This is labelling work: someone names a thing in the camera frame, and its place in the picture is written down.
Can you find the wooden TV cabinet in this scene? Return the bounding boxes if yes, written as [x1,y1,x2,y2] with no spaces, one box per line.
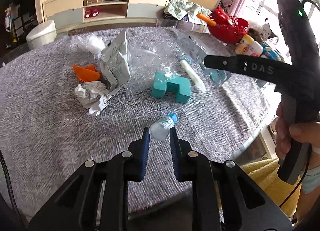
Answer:
[42,0,169,32]

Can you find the clear blister packaging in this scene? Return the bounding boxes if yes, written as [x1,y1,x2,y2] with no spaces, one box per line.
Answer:
[177,32,232,87]

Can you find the grey-white foil pouch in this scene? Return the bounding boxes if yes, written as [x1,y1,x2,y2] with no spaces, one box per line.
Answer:
[100,29,131,96]

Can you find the yellow fluffy blanket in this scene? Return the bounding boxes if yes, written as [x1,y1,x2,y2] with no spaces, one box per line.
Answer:
[241,158,300,206]

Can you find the white paper stick wrapper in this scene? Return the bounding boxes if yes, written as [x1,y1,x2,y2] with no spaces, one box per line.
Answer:
[180,60,206,93]

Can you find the orange plastic piece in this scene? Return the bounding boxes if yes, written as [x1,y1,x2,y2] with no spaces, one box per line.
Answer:
[72,64,101,82]

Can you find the grey woven table cloth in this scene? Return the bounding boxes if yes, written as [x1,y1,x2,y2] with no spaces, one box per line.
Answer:
[1,36,277,217]

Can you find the crumpled white tissue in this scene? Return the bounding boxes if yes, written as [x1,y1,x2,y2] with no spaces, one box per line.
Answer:
[76,34,106,55]

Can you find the clear plastic bag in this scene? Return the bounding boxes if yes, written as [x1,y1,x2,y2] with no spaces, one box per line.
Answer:
[125,43,182,94]

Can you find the teal foam block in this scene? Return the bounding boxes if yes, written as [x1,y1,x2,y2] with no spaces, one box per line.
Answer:
[151,71,191,103]

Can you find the white round stool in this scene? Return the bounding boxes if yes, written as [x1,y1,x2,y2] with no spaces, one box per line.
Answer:
[26,20,57,50]

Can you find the white yellow-cap lotion bottle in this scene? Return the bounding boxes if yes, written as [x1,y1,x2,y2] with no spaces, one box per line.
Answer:
[235,34,263,57]

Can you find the small white plastic bottle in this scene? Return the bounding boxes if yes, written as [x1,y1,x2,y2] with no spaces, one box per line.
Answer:
[149,113,178,141]

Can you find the red plastic basket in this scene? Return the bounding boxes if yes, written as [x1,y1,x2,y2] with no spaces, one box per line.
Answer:
[207,7,249,45]

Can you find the floral cloth pile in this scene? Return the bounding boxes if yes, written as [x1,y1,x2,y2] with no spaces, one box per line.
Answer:
[164,0,212,24]

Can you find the person's right hand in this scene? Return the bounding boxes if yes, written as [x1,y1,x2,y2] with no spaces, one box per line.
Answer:
[275,103,319,159]

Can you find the crumpled white paper ball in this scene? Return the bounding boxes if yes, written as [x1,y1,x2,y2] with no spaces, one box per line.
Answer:
[74,81,111,116]

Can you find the orange handle tool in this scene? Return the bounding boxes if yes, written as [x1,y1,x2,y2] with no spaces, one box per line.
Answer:
[196,13,217,26]

